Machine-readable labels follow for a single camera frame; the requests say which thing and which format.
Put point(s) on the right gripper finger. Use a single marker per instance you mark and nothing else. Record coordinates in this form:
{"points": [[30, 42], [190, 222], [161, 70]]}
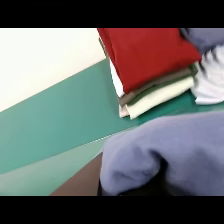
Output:
{"points": [[86, 181]]}

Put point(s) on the pale blue-grey shirt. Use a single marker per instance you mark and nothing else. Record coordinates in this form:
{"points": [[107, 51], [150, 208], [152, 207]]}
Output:
{"points": [[173, 143]]}

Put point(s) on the white folded garment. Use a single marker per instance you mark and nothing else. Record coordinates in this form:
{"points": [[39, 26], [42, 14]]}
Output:
{"points": [[116, 82]]}

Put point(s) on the cream garment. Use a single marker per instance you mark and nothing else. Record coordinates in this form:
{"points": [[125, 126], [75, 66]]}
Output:
{"points": [[156, 99]]}

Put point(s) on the olive brown garment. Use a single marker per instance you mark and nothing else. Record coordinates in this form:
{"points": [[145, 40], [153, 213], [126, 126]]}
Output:
{"points": [[156, 84]]}

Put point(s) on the dark green garment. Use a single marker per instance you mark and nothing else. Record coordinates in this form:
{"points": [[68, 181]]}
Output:
{"points": [[168, 86]]}

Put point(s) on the red T-shirt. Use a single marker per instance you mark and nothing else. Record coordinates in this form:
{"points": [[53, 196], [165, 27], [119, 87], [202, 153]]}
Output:
{"points": [[146, 53]]}

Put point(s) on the blue-grey garment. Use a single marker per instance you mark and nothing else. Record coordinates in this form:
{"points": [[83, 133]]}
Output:
{"points": [[206, 38]]}

